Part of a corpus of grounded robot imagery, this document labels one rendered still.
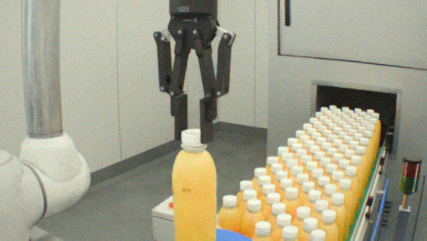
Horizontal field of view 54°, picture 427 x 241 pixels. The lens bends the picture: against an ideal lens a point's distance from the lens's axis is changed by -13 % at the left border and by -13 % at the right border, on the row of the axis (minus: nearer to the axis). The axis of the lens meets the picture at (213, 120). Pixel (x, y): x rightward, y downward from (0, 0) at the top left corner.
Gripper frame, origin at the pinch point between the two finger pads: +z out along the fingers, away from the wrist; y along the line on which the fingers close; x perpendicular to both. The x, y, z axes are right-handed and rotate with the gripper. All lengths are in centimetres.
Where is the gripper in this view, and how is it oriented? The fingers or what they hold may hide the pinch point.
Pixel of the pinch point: (193, 119)
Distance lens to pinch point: 75.1
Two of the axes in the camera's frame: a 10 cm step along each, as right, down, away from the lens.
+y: 9.1, 1.1, -4.1
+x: 4.2, -2.2, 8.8
